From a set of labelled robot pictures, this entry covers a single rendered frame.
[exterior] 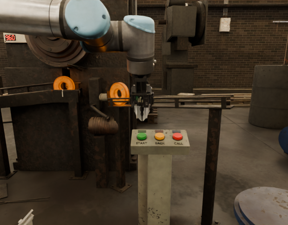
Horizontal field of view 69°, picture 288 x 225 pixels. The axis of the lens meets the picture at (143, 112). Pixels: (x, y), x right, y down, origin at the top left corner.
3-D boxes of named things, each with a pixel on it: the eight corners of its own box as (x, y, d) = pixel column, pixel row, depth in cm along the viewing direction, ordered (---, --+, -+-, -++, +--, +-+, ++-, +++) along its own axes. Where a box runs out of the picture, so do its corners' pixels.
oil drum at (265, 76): (241, 118, 353) (247, 64, 333) (277, 118, 352) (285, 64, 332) (259, 129, 296) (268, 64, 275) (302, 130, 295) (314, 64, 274)
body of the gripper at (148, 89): (130, 109, 74) (128, 77, 67) (131, 97, 81) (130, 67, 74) (152, 109, 74) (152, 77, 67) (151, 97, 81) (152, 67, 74)
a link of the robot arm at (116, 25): (74, 13, 57) (120, 12, 58) (85, 26, 69) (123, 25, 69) (77, 48, 58) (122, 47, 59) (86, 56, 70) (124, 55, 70)
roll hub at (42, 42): (37, 52, 147) (32, 9, 141) (77, 52, 146) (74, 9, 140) (32, 52, 141) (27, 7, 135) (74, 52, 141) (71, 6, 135)
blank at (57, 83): (52, 77, 160) (50, 78, 157) (72, 73, 159) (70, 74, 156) (58, 97, 163) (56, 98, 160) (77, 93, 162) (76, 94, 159)
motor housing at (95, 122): (95, 179, 168) (92, 114, 156) (123, 180, 168) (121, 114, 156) (91, 189, 156) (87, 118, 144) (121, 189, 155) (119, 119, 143)
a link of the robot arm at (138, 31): (122, 14, 66) (153, 13, 66) (124, 53, 73) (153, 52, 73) (120, 18, 58) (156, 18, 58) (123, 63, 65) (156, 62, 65)
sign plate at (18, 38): (6, 43, 164) (2, 18, 160) (39, 42, 164) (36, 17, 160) (4, 42, 162) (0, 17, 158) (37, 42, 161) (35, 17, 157)
